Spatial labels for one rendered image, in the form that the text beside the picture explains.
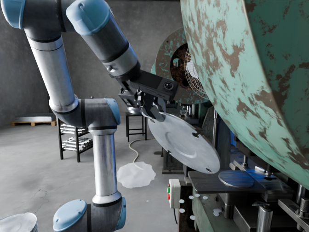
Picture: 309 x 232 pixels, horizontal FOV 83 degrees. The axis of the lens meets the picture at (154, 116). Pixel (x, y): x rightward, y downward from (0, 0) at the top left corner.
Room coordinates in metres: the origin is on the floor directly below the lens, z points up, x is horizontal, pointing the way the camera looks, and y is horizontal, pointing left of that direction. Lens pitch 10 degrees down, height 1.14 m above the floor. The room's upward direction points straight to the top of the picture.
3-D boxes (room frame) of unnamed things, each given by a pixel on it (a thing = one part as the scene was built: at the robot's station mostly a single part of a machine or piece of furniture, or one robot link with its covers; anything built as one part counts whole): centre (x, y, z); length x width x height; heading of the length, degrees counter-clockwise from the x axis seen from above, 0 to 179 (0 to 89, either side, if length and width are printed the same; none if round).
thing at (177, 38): (2.36, -0.75, 0.87); 1.53 x 0.99 x 1.74; 90
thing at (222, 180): (0.62, -0.27, 0.72); 0.25 x 0.14 x 0.14; 92
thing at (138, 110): (3.62, 0.40, 0.40); 0.45 x 0.40 x 0.79; 14
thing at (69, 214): (0.59, 0.31, 0.62); 0.13 x 0.12 x 0.14; 108
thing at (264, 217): (0.44, -0.32, 0.75); 0.03 x 0.03 x 0.10; 2
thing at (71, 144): (2.68, 1.23, 0.47); 0.46 x 0.43 x 0.95; 72
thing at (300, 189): (0.54, -0.50, 0.81); 0.02 x 0.02 x 0.14
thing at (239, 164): (0.79, -0.44, 0.76); 0.17 x 0.06 x 0.10; 2
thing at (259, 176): (0.62, -0.44, 0.76); 0.15 x 0.09 x 0.05; 2
